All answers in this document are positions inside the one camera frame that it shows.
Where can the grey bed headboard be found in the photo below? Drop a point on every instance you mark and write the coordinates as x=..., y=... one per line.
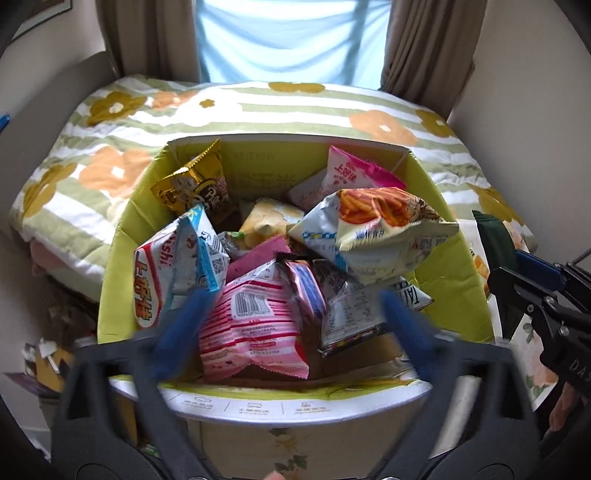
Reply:
x=28, y=138

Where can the floral striped quilt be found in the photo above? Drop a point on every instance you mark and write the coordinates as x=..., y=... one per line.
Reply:
x=68, y=208

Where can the gold yellow snack bag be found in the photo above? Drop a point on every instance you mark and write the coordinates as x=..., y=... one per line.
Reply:
x=201, y=181

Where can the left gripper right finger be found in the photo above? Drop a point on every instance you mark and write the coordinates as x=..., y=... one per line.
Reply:
x=499, y=439

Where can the blue cloth on window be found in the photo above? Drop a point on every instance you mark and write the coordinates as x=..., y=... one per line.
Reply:
x=337, y=42

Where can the pink striped snack bag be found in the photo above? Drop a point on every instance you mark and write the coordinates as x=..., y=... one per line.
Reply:
x=255, y=323

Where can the person's left hand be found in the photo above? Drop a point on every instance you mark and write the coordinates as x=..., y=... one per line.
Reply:
x=274, y=476

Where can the brown curtain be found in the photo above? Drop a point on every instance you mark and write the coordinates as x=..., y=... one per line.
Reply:
x=151, y=38
x=429, y=52

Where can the left brown curtain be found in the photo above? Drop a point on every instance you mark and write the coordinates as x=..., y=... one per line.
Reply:
x=151, y=38

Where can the orange sticks snack bag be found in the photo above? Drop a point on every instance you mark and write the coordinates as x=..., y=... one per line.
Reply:
x=373, y=234

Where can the white grey snack bag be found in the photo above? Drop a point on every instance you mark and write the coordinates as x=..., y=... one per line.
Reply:
x=354, y=311

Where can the framed houses picture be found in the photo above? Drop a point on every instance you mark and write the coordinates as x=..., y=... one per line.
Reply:
x=42, y=12

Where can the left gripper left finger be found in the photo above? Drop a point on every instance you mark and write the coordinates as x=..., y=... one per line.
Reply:
x=89, y=439

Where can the orange cake snack bag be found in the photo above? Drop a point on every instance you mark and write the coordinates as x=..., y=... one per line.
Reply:
x=481, y=265

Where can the right brown curtain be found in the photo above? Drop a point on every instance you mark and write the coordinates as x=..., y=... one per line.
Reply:
x=429, y=52

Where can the red white Wishi bag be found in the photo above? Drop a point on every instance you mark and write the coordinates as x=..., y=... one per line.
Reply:
x=181, y=257

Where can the pink white snack bag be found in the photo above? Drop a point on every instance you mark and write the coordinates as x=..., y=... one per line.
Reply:
x=343, y=171

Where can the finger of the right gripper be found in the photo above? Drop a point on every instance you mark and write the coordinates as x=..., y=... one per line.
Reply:
x=516, y=296
x=539, y=271

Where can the potato chips snack bag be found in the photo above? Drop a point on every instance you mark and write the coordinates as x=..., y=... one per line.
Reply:
x=268, y=218

